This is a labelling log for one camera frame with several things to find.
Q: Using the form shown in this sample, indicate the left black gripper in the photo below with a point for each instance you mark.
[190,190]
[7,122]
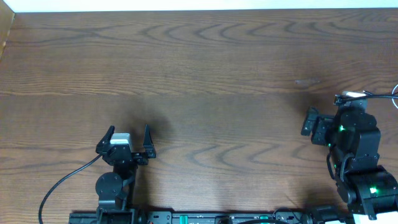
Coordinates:
[150,150]

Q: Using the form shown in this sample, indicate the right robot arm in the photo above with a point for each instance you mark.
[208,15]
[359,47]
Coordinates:
[353,138]

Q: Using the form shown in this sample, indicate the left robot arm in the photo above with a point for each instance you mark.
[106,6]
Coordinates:
[115,189]

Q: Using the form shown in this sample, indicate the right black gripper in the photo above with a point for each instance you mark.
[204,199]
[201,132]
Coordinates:
[323,124]

